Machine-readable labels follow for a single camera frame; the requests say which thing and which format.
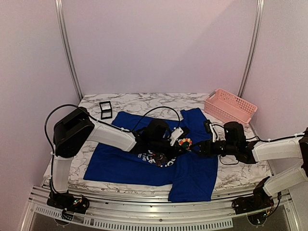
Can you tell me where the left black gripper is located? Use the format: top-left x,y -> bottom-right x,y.
150,139 -> 187,162

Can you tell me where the orange yellow flower brooch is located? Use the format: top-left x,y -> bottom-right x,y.
178,138 -> 193,150

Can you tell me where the blue printed t-shirt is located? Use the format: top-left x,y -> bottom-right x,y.
83,108 -> 218,203

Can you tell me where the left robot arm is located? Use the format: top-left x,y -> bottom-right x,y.
46,106 -> 187,209

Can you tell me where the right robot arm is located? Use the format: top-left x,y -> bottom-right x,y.
198,120 -> 308,210

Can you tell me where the black brooch display box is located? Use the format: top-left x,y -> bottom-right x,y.
99,101 -> 113,120

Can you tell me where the pink plastic basket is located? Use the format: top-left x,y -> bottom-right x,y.
204,89 -> 257,125

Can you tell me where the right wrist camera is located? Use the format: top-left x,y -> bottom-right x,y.
204,119 -> 218,142

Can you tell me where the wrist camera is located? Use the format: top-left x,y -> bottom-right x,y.
204,119 -> 218,142
169,127 -> 190,146

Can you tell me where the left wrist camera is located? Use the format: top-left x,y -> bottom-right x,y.
169,127 -> 190,146

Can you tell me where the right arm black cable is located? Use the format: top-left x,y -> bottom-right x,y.
211,122 -> 304,215

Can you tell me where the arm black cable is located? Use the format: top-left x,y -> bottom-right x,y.
211,122 -> 304,215
44,103 -> 182,154

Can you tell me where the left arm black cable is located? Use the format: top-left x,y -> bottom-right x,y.
44,103 -> 182,154

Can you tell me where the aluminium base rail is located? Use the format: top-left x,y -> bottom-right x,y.
21,186 -> 301,231

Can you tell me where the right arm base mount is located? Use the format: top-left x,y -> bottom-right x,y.
231,193 -> 274,215

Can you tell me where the right aluminium frame post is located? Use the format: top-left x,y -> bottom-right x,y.
237,0 -> 265,98

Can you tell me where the aluminium frame post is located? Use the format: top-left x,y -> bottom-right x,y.
237,0 -> 265,98
54,0 -> 83,101

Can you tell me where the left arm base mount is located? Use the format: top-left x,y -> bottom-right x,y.
47,191 -> 90,214

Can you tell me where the left aluminium frame post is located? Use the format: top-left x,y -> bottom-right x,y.
54,0 -> 83,101

